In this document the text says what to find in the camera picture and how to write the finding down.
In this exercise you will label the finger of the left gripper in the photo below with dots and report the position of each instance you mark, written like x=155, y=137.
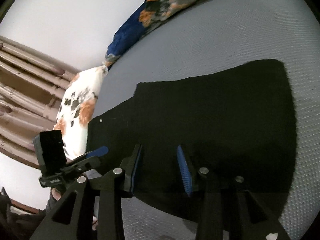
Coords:
x=95, y=153

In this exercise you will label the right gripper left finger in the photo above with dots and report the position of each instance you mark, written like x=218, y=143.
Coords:
x=91, y=209

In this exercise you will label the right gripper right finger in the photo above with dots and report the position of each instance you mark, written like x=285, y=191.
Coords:
x=237, y=196

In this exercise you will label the black pants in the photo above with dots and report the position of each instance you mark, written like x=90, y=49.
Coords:
x=239, y=123

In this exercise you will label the person's left hand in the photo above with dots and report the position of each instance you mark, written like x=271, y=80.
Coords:
x=56, y=194

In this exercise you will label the white floral pillow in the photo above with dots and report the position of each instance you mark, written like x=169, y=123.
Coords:
x=76, y=110

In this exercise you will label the brown wooden headboard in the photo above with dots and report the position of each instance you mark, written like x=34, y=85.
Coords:
x=32, y=87

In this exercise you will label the blue floral blanket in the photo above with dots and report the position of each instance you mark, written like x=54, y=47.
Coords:
x=148, y=17

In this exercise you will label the grey mesh mattress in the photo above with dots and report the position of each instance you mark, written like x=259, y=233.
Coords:
x=222, y=34

